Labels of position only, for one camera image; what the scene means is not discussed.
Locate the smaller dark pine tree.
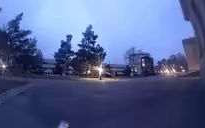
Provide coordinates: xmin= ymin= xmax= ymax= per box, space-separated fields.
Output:
xmin=53 ymin=33 xmax=76 ymax=76

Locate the building with lit windows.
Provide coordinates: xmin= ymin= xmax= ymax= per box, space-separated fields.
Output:
xmin=124 ymin=46 xmax=155 ymax=77

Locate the lit street lamp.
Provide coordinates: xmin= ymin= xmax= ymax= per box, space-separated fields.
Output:
xmin=96 ymin=64 xmax=104 ymax=81

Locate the grey cobblestone strip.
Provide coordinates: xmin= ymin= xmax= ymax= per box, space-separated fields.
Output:
xmin=0 ymin=82 xmax=36 ymax=108

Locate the dark asphalt path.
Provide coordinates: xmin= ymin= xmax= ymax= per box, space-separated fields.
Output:
xmin=0 ymin=75 xmax=205 ymax=128

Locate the row of distant trees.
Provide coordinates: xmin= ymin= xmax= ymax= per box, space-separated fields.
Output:
xmin=156 ymin=52 xmax=189 ymax=75

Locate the long low building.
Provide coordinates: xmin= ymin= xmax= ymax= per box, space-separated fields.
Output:
xmin=39 ymin=58 xmax=129 ymax=77

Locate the tall dark pine tree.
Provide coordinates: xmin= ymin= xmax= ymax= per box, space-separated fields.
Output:
xmin=71 ymin=23 xmax=108 ymax=78

